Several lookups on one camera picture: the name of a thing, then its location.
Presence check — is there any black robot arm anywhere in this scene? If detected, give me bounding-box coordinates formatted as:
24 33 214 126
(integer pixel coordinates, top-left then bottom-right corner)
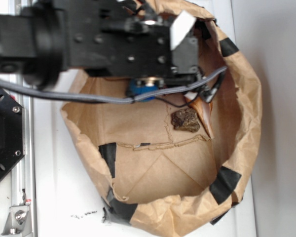
0 0 199 89

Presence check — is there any dark brown rock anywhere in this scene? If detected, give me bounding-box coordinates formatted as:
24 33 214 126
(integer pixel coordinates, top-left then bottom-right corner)
171 108 200 133

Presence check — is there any blue dimpled foam ball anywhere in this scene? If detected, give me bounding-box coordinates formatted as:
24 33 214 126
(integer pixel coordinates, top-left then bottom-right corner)
125 79 158 97

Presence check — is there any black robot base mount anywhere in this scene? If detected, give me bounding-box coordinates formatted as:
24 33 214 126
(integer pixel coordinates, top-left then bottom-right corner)
0 88 23 182

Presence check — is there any crumpled brown paper bag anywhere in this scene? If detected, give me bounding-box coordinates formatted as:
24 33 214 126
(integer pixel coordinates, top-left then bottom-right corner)
61 0 262 237

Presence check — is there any silver corner bracket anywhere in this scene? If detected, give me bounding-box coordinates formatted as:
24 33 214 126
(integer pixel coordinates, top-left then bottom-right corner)
0 205 33 237

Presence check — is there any orange spiral seashell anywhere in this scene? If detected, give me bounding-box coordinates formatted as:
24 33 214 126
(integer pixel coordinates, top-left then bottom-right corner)
184 92 215 139

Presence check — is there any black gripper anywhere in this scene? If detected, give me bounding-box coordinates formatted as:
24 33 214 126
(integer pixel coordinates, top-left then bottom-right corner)
64 0 198 85

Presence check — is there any aluminium extrusion rail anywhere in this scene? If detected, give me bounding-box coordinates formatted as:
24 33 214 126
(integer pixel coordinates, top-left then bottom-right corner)
8 74 37 237

